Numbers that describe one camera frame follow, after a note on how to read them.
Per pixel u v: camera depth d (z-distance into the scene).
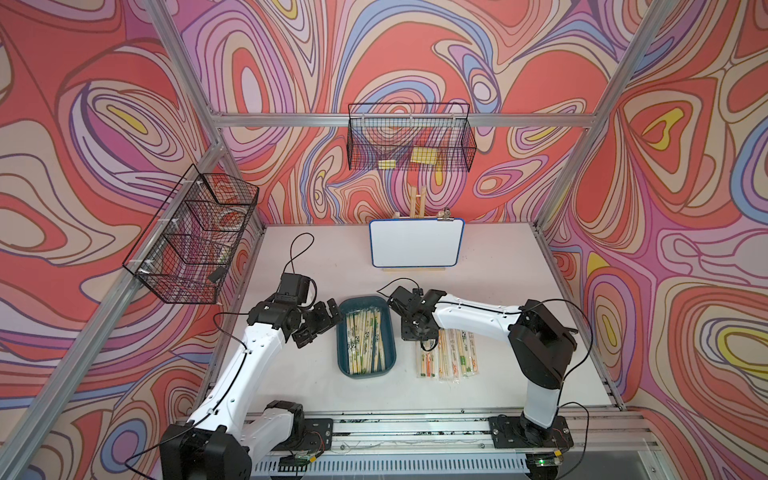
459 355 0.86
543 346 0.48
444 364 0.86
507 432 0.73
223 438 0.38
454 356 0.86
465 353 0.86
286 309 0.55
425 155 0.90
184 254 0.74
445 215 0.86
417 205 1.15
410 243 0.96
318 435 0.72
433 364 0.85
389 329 0.88
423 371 0.84
